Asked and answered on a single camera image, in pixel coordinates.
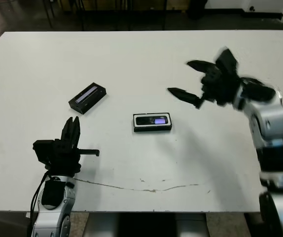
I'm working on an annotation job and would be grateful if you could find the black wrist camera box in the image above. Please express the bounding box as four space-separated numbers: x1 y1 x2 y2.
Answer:
213 47 240 75
32 139 56 165

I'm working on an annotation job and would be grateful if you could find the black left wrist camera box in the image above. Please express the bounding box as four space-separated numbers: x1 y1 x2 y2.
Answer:
32 139 56 165

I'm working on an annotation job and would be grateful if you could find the black box lid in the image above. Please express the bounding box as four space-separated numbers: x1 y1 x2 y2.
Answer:
68 83 107 116

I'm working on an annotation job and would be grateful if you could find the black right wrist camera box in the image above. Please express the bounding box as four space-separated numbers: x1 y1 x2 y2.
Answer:
213 47 240 75

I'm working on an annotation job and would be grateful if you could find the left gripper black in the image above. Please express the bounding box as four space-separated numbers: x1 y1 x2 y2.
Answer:
45 116 101 174

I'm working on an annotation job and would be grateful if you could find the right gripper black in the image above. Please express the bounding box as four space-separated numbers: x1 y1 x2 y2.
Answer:
167 59 243 110

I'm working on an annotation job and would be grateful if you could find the black box white inlay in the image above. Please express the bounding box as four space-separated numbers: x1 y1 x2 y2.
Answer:
132 112 174 134

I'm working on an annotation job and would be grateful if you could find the small black camera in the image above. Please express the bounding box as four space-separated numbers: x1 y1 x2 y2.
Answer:
135 116 169 126

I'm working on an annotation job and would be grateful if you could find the black waste bin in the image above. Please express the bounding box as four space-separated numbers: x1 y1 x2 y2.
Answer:
187 0 208 20

